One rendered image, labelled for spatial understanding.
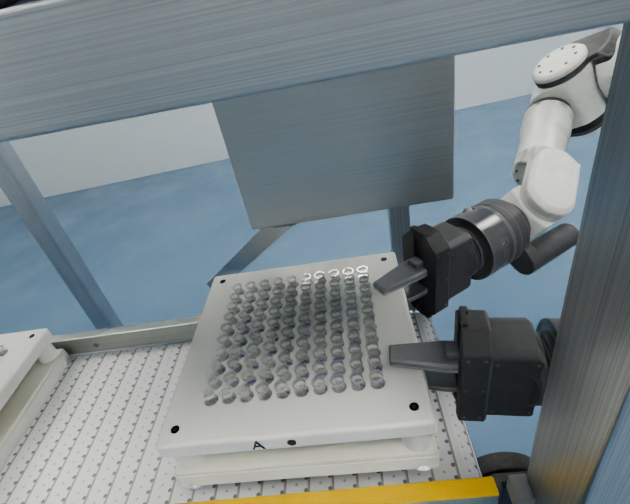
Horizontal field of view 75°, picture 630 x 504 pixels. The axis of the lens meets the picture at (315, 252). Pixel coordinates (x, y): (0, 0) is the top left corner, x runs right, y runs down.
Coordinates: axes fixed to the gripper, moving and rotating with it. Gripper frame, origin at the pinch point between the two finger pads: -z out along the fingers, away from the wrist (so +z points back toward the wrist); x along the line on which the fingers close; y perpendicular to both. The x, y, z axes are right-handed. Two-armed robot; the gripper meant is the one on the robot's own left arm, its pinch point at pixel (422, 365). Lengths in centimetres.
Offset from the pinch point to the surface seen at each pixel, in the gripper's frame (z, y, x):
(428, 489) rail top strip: 0.0, -7.9, 7.2
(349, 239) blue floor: -32, 173, 100
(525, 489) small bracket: 7.3, -9.0, 3.6
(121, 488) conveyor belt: -33.3, -8.2, 11.8
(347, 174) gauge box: -6.5, 11.8, -14.8
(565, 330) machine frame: 7.3, -8.7, -13.8
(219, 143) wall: -164, 323, 87
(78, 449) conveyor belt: -41.9, -4.1, 11.9
